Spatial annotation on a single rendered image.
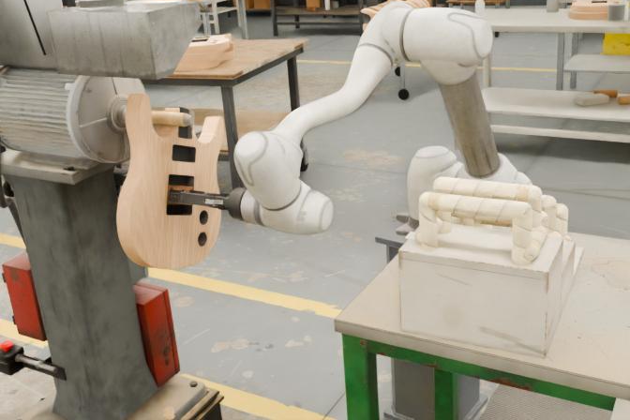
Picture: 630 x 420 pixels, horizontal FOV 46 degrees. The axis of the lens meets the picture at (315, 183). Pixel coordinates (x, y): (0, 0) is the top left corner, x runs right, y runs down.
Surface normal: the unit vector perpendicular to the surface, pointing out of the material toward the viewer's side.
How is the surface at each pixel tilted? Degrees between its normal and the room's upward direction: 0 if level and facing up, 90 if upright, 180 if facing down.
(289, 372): 0
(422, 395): 90
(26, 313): 90
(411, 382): 90
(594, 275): 0
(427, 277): 90
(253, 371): 0
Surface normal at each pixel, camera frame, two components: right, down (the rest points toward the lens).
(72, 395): -0.50, 0.19
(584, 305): -0.07, -0.94
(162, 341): 0.87, 0.11
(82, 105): 0.54, 0.05
